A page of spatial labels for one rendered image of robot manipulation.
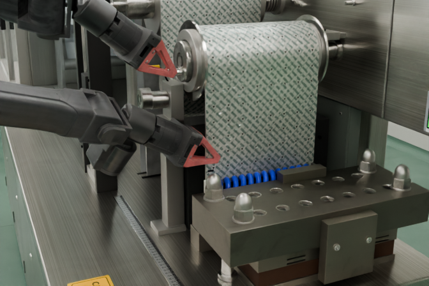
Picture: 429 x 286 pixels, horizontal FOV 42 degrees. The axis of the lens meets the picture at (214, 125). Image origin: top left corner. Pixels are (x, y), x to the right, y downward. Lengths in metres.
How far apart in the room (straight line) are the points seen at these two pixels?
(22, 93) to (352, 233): 0.56
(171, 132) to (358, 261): 0.39
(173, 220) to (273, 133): 0.27
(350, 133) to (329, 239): 0.33
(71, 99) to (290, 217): 0.39
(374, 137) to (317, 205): 0.47
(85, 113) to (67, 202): 0.49
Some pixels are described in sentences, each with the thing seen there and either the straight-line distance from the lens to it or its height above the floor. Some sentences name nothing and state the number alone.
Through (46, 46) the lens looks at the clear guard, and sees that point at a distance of 1.96.
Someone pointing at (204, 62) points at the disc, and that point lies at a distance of 0.97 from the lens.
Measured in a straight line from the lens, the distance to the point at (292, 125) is 1.09.
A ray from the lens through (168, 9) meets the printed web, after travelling 1.20.
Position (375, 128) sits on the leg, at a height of 1.04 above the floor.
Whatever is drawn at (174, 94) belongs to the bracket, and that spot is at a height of 1.19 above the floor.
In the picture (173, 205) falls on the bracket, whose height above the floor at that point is 0.96.
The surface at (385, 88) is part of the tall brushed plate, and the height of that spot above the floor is 1.20.
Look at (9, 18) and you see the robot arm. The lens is 0.96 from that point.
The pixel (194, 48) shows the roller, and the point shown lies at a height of 1.28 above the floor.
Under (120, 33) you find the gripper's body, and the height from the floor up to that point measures 1.31.
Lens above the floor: 1.43
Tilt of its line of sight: 17 degrees down
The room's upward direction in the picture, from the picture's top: straight up
